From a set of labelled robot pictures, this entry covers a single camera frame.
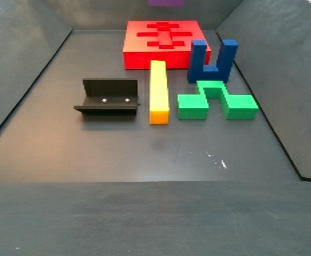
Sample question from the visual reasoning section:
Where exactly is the purple U-shaped block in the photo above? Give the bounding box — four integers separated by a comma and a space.
148, 0, 184, 7

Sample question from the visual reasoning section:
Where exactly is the red puzzle board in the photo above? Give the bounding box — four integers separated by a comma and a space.
123, 20, 206, 70

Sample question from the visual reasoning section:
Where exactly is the yellow long bar block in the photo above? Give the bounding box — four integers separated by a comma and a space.
150, 60, 170, 125

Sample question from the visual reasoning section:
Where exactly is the green S-shaped block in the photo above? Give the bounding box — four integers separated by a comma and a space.
176, 81, 259, 120

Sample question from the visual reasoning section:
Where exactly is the blue U-shaped block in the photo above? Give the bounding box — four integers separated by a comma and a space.
186, 39, 241, 85

